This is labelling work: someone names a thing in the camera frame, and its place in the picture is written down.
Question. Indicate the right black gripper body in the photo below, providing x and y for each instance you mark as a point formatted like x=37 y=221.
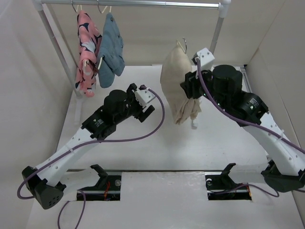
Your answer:
x=208 y=78

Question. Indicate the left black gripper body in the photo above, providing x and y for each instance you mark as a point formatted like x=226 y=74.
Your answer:
x=133 y=108

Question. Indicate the beige trousers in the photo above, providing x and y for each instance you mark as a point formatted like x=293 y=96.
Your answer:
x=174 y=69

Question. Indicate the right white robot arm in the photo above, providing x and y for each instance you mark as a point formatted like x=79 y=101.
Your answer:
x=284 y=170

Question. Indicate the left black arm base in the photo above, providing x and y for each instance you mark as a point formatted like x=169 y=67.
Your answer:
x=107 y=188

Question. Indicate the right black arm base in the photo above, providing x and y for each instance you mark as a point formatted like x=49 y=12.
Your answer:
x=214 y=183

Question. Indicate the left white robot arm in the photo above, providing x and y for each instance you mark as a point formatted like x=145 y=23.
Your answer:
x=48 y=182

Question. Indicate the wooden hanger under pink shorts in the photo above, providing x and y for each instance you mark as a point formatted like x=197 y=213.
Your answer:
x=78 y=10

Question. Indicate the wooden hanger under denim shorts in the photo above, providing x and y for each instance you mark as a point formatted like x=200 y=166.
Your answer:
x=102 y=12

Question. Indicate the blue denim shorts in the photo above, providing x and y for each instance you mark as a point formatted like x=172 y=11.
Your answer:
x=110 y=62

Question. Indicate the pink floral shorts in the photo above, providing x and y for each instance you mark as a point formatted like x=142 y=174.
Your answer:
x=89 y=43

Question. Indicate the metal clothes rack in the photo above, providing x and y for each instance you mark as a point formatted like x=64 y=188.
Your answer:
x=222 y=7

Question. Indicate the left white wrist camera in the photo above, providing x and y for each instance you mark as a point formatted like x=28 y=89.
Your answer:
x=144 y=97

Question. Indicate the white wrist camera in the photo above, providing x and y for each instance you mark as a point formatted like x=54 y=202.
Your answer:
x=144 y=97
x=206 y=59

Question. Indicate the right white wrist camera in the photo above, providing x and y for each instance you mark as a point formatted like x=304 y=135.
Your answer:
x=206 y=59

